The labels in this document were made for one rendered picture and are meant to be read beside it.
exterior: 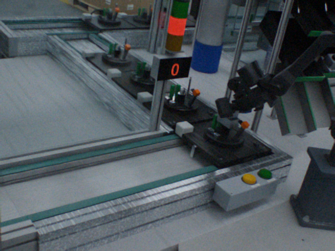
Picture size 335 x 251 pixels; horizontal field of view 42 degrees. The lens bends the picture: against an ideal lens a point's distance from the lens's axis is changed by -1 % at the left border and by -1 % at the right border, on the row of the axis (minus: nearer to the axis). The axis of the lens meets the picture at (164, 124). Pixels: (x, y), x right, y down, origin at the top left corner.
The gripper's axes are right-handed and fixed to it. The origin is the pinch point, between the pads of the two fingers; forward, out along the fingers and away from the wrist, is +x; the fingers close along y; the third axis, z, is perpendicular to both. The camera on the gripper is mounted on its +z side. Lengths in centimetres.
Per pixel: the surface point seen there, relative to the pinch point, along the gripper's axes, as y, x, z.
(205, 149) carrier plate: 11.1, 5.0, -10.5
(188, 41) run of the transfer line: -77, 100, 66
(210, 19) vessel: -54, 51, 57
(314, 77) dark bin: -28.0, -15.3, 2.7
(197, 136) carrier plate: 8.5, 10.5, -5.3
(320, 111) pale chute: -44.3, -1.1, -7.8
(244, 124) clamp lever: 0.9, -5.2, -6.6
